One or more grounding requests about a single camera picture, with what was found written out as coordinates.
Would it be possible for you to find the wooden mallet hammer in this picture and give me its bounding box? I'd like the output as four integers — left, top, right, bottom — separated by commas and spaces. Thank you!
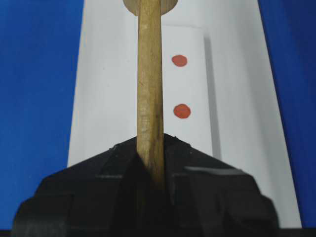
123, 0, 177, 190

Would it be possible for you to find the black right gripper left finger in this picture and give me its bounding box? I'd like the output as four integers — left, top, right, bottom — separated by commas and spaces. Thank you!
11, 138, 140, 237

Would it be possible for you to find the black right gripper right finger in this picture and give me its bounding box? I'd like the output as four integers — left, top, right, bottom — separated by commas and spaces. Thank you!
158, 134, 279, 237

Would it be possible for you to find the large white base board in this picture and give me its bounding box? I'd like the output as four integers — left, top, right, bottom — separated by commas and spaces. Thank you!
68, 0, 301, 228

